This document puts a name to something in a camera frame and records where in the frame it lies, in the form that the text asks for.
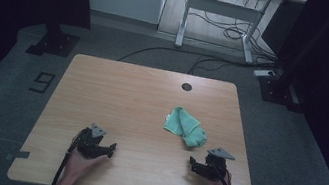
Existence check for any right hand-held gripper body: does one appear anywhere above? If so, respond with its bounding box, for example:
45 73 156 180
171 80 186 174
196 144 238 185

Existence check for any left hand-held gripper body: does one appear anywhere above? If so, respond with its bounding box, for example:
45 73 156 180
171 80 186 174
73 120 114 163

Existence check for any green towel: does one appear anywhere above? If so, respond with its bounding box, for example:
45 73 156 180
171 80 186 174
160 104 213 151

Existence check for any person's left hand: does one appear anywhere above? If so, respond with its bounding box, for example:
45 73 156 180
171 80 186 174
62 147 109 185

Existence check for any black stand base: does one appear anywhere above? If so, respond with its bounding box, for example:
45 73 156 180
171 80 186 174
24 18 83 63
254 71 309 114

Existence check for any white power strip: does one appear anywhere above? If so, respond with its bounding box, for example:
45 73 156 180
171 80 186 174
252 67 278 82

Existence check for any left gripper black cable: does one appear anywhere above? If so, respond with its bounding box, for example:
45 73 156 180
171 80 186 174
50 127 84 185

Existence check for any long black floor cable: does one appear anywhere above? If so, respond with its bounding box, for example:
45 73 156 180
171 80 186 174
116 37 260 85

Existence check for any tangle of black cables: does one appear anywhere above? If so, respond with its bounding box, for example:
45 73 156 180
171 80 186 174
182 0 288 66

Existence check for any white desk frame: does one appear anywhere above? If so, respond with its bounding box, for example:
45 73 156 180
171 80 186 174
173 0 308 72

